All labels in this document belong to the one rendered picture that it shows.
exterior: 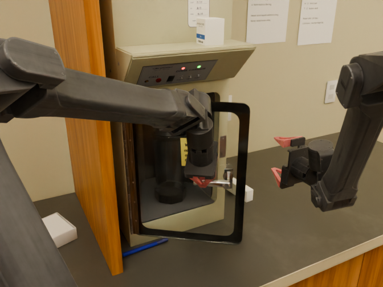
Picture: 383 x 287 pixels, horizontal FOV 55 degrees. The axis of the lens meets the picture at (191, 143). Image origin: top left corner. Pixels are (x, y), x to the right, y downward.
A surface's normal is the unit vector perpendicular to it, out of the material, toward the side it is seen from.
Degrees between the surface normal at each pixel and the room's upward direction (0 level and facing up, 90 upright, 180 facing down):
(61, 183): 90
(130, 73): 135
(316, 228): 0
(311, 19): 90
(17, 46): 57
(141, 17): 90
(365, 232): 0
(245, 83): 90
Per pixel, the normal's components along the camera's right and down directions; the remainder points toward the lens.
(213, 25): 0.39, 0.36
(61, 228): 0.00, -0.92
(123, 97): 0.82, -0.36
